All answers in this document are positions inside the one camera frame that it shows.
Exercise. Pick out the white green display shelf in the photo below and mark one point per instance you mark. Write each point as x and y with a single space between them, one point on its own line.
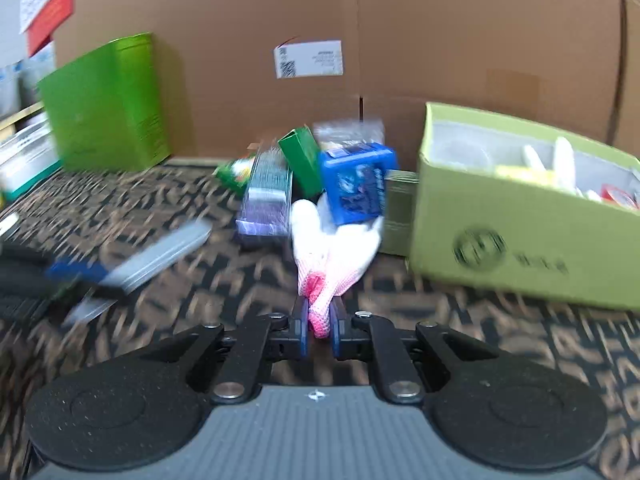
25 155

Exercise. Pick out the blue card box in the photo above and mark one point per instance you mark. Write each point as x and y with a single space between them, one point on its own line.
357 185

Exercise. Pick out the light green box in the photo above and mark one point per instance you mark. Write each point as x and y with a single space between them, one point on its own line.
500 240

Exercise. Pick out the small bronze box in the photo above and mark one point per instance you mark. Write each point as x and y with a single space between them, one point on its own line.
254 147

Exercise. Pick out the large cardboard box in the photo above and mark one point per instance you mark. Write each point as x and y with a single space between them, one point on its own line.
425 35

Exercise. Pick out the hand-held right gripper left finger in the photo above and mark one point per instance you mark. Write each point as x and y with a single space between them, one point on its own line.
301 332

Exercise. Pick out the white shipping label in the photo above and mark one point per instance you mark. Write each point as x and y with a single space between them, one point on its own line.
308 59

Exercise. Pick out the yellow green medicine box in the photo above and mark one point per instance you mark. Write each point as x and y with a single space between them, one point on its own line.
525 175

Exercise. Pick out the grey box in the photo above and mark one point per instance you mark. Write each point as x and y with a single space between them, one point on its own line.
155 255

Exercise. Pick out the green snack packet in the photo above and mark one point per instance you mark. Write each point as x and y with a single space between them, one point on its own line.
234 172

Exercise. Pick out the dark shiny box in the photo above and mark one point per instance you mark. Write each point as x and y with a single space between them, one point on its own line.
265 200

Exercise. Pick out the zip bag of swabs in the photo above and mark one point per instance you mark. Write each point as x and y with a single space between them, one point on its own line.
350 132

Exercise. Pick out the red white printed sign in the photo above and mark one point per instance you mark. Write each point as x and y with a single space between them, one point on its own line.
47 5

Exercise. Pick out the large green gift box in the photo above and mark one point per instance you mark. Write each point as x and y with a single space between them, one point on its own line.
105 105

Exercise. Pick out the dark olive box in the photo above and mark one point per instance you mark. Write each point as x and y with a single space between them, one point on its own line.
399 210

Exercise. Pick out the small green box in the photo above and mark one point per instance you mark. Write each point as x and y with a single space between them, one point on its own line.
302 162

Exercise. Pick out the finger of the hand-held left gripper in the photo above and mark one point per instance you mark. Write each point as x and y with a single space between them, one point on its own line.
77 271

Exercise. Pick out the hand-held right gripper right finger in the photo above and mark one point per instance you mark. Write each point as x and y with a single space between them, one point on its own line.
338 332

